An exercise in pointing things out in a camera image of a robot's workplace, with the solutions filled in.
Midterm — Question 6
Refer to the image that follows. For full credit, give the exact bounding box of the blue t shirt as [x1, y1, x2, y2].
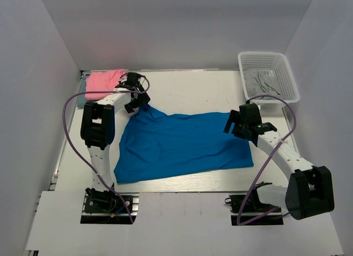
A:
[114, 105, 254, 184]

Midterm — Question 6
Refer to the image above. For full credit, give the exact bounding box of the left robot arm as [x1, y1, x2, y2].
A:
[80, 72, 151, 190]

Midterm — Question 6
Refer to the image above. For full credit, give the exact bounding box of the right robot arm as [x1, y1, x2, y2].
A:
[224, 103, 335, 220]

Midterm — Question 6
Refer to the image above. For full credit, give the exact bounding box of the pink folded t shirt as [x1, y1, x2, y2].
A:
[85, 69, 127, 92]

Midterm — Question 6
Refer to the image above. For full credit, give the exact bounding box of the grey t shirt in basket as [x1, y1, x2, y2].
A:
[243, 70, 282, 98]

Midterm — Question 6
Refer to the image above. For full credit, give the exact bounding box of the white plastic basket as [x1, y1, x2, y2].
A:
[238, 51, 299, 110]

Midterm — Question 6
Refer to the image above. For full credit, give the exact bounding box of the grey-blue folded t shirt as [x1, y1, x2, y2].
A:
[76, 75, 89, 109]

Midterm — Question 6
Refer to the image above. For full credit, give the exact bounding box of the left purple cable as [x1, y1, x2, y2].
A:
[63, 71, 151, 223]

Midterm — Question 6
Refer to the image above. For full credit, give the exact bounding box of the purple cable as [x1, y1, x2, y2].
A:
[237, 94, 297, 227]
[63, 71, 151, 223]

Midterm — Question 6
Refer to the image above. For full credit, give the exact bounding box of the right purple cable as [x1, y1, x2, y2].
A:
[237, 94, 297, 227]

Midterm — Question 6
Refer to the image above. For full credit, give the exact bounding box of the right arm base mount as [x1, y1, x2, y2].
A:
[224, 194, 284, 226]

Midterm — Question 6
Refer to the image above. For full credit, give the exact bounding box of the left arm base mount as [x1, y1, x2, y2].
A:
[80, 188, 139, 225]

